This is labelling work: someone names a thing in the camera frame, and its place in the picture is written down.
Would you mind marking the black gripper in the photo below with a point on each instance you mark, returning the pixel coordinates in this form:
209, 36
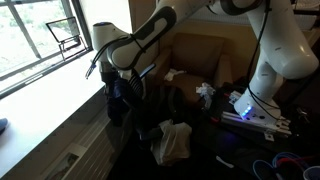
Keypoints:
108, 75

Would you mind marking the black item of clothing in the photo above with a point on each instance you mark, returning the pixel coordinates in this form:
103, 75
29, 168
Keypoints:
117, 103

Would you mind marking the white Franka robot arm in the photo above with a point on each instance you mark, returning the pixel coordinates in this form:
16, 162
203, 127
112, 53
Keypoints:
283, 43

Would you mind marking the black office chair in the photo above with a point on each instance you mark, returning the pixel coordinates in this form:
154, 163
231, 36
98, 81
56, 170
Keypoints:
137, 88

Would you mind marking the grey chair armrest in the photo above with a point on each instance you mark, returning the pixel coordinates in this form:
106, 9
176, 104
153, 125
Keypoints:
148, 70

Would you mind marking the small framed stand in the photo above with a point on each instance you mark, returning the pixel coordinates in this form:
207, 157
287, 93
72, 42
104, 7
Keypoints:
65, 31

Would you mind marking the small white crumpled rag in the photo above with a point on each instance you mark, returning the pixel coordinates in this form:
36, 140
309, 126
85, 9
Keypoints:
173, 74

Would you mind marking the white window ledge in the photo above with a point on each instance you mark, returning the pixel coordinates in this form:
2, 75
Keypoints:
43, 106

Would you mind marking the slatted radiator cover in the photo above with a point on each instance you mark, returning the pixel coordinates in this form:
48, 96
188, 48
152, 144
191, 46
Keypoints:
96, 146

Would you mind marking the tan leather armchair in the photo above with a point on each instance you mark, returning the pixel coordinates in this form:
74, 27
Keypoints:
196, 50

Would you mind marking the beige crumpled cloth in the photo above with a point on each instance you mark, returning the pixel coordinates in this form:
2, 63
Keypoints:
173, 143

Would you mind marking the large white crumpled rag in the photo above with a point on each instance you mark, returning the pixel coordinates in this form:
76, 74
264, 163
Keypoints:
206, 91

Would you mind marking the small white box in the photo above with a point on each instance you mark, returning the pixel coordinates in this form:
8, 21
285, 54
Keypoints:
235, 96

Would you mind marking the black table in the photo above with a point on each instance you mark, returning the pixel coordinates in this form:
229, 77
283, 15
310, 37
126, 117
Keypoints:
226, 143

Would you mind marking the white marker pen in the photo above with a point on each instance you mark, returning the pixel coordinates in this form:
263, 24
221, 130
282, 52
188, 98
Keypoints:
225, 162

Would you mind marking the translucent plastic cup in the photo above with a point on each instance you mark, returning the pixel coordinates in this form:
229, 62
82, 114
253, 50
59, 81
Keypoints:
312, 173

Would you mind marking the dark window frame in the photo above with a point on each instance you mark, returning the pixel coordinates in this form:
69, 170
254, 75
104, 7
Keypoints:
40, 61

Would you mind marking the aluminium rail base mount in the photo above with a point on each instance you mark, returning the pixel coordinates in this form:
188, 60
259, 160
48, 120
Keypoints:
253, 123

